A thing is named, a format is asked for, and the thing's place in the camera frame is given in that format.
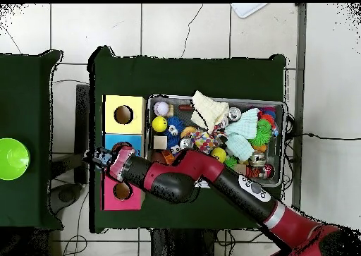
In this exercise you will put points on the crushed clear plastic bottle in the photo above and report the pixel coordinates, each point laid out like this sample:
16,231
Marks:
105,157

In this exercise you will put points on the cream knitted cloth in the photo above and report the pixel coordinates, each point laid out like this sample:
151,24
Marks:
208,109

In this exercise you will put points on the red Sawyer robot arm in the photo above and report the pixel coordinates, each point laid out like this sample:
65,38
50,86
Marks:
197,163

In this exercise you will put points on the wooden box with three holes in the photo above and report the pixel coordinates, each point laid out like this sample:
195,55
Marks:
135,120

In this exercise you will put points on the shallow clear mesh bin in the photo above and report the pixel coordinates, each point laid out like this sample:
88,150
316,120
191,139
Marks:
277,154

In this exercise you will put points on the brown toy football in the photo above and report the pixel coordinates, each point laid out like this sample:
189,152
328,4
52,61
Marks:
156,157

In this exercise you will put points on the pale wooden block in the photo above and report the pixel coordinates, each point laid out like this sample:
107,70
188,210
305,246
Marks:
160,142

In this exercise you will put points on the orange plastic ladder toy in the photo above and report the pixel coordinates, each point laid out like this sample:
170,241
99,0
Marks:
167,155

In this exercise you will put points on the black upright panel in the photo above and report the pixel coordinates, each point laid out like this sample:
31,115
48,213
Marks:
81,132

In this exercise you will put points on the yellow smiley ball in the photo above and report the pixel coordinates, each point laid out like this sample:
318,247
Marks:
159,124

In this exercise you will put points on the dark grey rounded object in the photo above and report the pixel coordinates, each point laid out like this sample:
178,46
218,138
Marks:
66,195

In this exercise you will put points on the blue spiky toy with eyes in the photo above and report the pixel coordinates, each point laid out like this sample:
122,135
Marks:
175,122

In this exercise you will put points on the white baseball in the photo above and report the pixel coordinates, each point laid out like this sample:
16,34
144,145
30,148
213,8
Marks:
161,108

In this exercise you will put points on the plain yellow ball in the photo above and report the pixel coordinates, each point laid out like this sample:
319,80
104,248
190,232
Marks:
220,154

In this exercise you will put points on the dark green tablecloth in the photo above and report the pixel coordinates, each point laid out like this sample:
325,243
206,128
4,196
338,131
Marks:
169,75
25,98

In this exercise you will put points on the bright green plastic bowl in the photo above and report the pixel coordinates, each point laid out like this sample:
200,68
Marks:
14,158

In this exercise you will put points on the mint green knitted cloth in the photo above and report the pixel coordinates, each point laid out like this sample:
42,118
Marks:
238,147
244,124

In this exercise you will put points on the white flat board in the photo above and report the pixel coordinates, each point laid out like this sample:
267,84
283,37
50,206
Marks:
248,9

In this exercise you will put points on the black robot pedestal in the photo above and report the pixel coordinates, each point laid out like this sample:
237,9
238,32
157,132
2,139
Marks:
183,243

